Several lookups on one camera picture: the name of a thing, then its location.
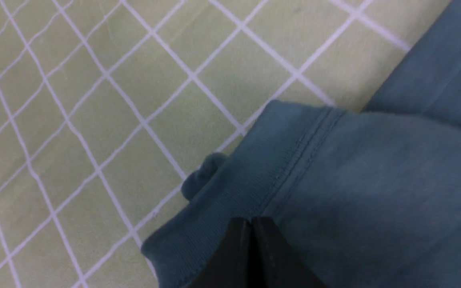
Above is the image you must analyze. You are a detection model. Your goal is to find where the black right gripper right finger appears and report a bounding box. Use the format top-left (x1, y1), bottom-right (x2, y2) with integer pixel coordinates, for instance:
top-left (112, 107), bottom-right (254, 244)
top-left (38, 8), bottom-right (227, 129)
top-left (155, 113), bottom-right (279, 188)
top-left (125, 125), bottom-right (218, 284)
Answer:
top-left (251, 217), bottom-right (326, 288)

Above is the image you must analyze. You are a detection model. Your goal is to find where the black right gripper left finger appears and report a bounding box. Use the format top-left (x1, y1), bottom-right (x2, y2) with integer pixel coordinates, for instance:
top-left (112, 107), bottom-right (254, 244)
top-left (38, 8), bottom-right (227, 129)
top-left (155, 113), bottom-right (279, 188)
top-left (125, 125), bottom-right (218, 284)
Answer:
top-left (190, 218), bottom-right (251, 288)

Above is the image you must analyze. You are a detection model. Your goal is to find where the green checkered tablecloth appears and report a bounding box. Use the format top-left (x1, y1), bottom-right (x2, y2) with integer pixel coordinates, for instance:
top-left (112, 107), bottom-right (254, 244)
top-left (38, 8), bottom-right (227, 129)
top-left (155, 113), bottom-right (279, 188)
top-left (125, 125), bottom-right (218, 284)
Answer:
top-left (0, 0), bottom-right (449, 288)

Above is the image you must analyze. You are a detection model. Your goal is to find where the green long-sleeve top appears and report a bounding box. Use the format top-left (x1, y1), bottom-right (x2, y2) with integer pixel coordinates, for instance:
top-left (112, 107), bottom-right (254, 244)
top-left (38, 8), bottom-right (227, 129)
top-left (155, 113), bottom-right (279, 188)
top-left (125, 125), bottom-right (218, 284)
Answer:
top-left (141, 0), bottom-right (461, 288)

